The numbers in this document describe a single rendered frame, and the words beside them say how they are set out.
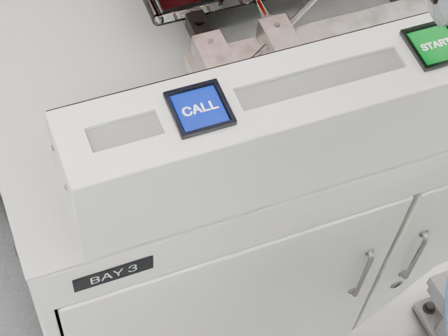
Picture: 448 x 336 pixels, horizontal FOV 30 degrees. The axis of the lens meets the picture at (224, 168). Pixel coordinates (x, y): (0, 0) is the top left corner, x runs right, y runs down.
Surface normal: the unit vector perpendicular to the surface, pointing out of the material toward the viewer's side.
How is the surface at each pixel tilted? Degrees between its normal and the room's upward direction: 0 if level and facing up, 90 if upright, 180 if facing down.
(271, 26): 0
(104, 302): 90
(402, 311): 0
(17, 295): 0
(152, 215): 90
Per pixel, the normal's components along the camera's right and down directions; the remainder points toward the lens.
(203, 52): 0.06, -0.55
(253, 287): 0.36, 0.79
